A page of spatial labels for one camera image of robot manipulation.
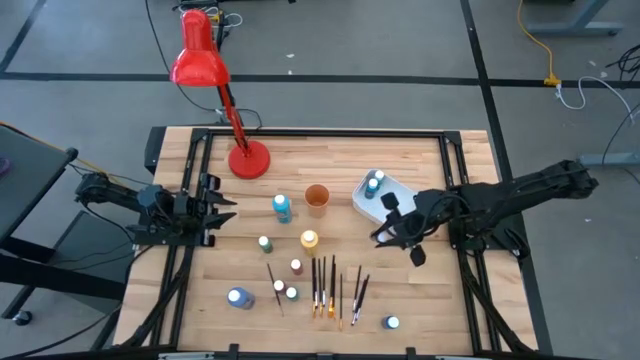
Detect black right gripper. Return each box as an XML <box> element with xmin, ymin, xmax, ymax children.
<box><xmin>370</xmin><ymin>189</ymin><xmax>454</xmax><ymax>268</ymax></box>

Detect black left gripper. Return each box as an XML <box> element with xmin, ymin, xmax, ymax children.
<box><xmin>172</xmin><ymin>173</ymin><xmax>238</xmax><ymax>249</ymax></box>

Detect white plastic storage bin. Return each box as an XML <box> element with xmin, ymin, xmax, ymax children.
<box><xmin>351</xmin><ymin>168</ymin><xmax>419</xmax><ymax>245</ymax></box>

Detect black paintbrush dark bristles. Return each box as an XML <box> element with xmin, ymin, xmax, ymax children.
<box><xmin>352</xmin><ymin>275</ymin><xmax>369</xmax><ymax>324</ymax></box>
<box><xmin>350</xmin><ymin>273</ymin><xmax>371</xmax><ymax>327</ymax></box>
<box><xmin>351</xmin><ymin>264</ymin><xmax>363</xmax><ymax>315</ymax></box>

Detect large sky blue paint bottle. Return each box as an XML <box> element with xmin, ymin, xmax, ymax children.
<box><xmin>271</xmin><ymin>193</ymin><xmax>294</xmax><ymax>225</ymax></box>

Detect large yellow paint bottle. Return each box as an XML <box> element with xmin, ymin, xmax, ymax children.
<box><xmin>299</xmin><ymin>229</ymin><xmax>320</xmax><ymax>258</ymax></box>

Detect wide orange-bristle paintbrush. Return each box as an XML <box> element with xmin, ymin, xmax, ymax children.
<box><xmin>327</xmin><ymin>262</ymin><xmax>336</xmax><ymax>320</ymax></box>

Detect terracotta orange cup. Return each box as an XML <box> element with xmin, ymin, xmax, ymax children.
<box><xmin>303</xmin><ymin>183</ymin><xmax>331</xmax><ymax>219</ymax></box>

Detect red desk lamp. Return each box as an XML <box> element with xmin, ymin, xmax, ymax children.
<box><xmin>169</xmin><ymin>8</ymin><xmax>272</xmax><ymax>181</ymax></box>

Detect dark grey side table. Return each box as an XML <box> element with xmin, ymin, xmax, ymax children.
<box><xmin>0</xmin><ymin>122</ymin><xmax>126</xmax><ymax>327</ymax></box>

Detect grey metal floor foot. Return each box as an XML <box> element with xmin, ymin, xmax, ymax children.
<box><xmin>575</xmin><ymin>152</ymin><xmax>640</xmax><ymax>169</ymax></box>

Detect black table side bracket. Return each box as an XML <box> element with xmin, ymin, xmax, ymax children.
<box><xmin>144</xmin><ymin>126</ymin><xmax>167</xmax><ymax>175</ymax></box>

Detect black aluminium table frame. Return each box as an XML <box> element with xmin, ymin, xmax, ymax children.
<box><xmin>112</xmin><ymin>127</ymin><xmax>539</xmax><ymax>360</ymax></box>

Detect white coiled cable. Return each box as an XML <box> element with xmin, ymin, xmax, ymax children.
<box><xmin>207</xmin><ymin>5</ymin><xmax>245</xmax><ymax>29</ymax></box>

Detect black lamp cable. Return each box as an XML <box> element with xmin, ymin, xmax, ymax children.
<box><xmin>144</xmin><ymin>0</ymin><xmax>264</xmax><ymax>130</ymax></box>

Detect yellow extension cable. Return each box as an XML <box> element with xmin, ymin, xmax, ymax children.
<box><xmin>516</xmin><ymin>0</ymin><xmax>562</xmax><ymax>87</ymax></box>

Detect black floor cable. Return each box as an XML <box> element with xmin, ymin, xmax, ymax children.
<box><xmin>601</xmin><ymin>102</ymin><xmax>640</xmax><ymax>166</ymax></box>

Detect black cable bundle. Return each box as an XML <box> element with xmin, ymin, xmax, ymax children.
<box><xmin>605</xmin><ymin>43</ymin><xmax>640</xmax><ymax>84</ymax></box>

